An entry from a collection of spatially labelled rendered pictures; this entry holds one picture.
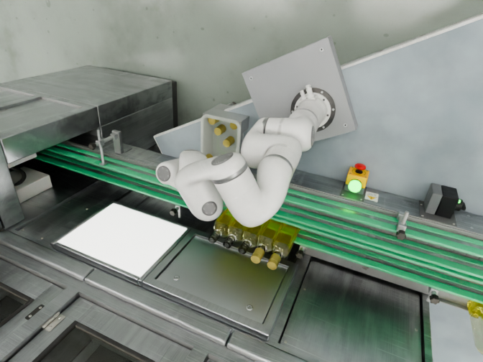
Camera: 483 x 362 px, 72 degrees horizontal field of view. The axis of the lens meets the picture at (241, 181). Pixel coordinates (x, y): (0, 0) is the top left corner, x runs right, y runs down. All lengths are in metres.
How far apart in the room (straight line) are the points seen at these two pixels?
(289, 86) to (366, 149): 0.36
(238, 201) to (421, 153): 0.77
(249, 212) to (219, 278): 0.56
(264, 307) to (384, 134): 0.72
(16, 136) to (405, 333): 1.59
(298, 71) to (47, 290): 1.14
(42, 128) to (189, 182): 1.02
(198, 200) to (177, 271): 0.54
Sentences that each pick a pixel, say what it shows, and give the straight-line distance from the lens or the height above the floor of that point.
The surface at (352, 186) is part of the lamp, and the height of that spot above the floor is 0.85.
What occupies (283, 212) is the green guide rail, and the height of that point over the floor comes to 0.94.
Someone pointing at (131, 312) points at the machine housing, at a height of 1.42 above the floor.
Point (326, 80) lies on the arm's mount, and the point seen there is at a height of 0.81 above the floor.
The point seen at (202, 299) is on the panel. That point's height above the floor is 1.29.
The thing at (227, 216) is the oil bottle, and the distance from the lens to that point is 1.28.
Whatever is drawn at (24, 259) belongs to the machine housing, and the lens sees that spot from 1.52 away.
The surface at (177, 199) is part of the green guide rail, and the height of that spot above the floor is 0.94.
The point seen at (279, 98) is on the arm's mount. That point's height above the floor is 0.81.
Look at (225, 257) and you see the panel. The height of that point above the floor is 1.07.
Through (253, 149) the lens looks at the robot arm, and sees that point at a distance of 0.86.
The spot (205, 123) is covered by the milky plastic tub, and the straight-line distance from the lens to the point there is 1.39.
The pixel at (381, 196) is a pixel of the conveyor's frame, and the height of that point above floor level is 0.80.
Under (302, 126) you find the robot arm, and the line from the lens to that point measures 0.93.
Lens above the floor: 1.96
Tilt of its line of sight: 54 degrees down
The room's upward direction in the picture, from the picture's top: 137 degrees counter-clockwise
